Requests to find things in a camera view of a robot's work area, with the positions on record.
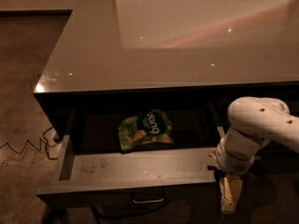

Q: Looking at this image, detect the thin tangled floor wire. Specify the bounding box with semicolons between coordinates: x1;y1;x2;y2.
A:
0;126;64;162

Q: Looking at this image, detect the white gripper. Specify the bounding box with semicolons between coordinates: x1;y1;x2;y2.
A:
208;138;254;215

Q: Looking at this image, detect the dark drawer cabinet counter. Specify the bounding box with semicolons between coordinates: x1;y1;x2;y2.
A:
35;0;299;136

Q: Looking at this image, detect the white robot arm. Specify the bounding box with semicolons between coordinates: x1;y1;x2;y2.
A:
209;96;299;215

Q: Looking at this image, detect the green snack bag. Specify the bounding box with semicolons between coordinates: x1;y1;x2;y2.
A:
118;109;174;152

